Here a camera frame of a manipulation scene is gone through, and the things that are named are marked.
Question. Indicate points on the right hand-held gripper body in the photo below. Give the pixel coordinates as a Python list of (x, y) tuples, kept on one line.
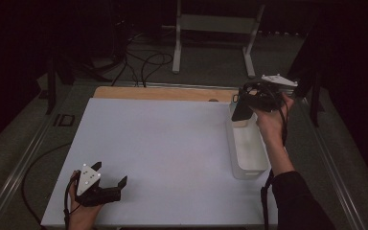
[(266, 100)]

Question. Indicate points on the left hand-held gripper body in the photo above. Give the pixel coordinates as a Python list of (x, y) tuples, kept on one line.
[(87, 179)]

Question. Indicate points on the black phone case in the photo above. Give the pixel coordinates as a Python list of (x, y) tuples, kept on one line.
[(241, 115)]

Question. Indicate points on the white plastic bin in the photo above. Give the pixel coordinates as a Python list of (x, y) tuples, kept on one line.
[(247, 153)]

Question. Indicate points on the person's right hand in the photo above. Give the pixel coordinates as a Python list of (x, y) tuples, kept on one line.
[(273, 126)]

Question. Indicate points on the person's left hand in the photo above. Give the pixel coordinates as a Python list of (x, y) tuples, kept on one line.
[(83, 218)]

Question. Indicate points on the black tripod stand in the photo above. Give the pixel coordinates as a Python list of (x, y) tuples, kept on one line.
[(314, 102), (51, 89)]

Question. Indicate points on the white table mat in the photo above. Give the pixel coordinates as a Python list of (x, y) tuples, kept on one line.
[(172, 191)]

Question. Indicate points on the white metal stand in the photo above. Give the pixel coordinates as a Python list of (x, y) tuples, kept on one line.
[(217, 24)]

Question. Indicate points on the black rectangular floor bracket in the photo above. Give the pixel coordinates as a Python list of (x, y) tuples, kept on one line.
[(59, 120)]

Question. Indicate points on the grey metal rail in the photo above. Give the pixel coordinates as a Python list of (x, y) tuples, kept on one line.
[(335, 166), (16, 172)]

